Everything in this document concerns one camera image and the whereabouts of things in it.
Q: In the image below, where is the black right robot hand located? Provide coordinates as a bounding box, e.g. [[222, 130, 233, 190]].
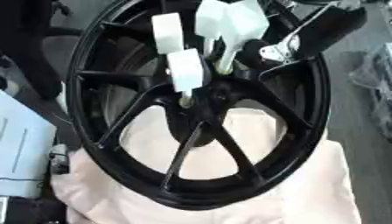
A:
[[237, 4, 369, 70]]

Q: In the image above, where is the black spoked wheel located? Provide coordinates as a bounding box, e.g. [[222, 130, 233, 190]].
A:
[[64, 0, 333, 212]]

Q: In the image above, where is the small black device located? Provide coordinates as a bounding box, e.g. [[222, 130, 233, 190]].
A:
[[47, 143, 73, 176]]

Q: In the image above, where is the pale blue box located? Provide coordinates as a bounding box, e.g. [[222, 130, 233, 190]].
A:
[[0, 89, 59, 200]]

